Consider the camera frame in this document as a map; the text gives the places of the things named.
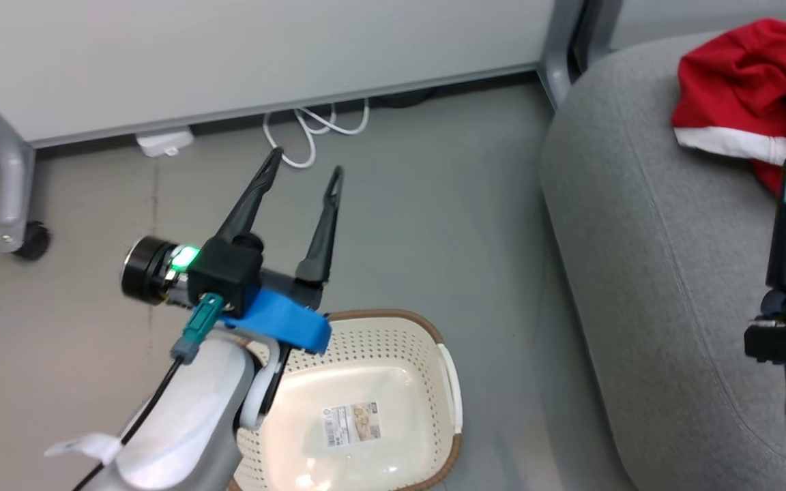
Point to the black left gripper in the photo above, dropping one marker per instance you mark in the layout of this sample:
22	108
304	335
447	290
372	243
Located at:
226	273

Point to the red jersey with white sleeves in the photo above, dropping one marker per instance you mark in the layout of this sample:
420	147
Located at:
748	82

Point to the cream perforated laundry basket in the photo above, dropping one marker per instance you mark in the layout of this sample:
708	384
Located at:
393	348

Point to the paper sticker inside basket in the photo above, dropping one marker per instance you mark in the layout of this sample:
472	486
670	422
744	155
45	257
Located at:
352	424

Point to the grey fabric sofa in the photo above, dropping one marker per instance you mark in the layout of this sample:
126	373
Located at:
673	273

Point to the white plug adapter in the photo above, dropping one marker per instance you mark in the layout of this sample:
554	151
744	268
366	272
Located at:
164	143

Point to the wide white partition panel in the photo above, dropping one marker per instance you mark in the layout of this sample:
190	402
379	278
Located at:
229	48

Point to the narrow white partition panel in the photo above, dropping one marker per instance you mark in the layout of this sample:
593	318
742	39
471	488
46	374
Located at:
707	17

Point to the black caster wheel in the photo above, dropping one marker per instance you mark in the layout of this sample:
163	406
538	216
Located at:
33	242

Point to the white tape tag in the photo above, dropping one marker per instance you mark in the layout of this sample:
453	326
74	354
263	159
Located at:
89	444

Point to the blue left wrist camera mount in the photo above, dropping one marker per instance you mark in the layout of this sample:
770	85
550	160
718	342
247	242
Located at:
284	320

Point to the grey partition post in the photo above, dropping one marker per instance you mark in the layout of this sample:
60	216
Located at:
608	20
560	61

